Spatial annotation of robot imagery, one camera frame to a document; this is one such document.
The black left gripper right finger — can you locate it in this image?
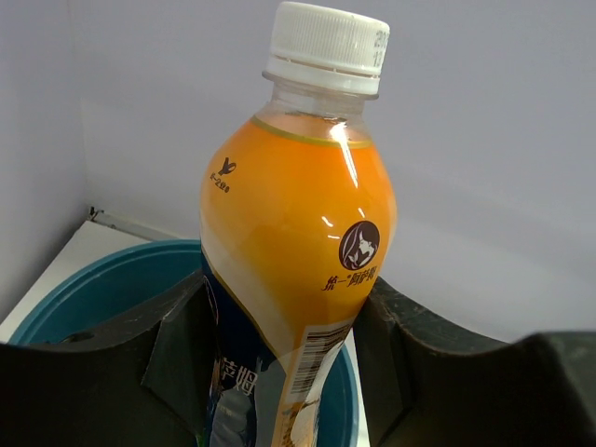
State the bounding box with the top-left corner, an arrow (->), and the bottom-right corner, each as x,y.
354,279 -> 595,446

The orange bottle dark label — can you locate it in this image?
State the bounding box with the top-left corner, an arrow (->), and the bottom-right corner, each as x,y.
199,1 -> 398,446

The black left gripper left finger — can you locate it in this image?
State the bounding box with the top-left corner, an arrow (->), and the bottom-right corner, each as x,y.
1,272 -> 216,446

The teal and cream bin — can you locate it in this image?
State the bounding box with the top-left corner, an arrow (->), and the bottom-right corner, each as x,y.
7,239 -> 359,446

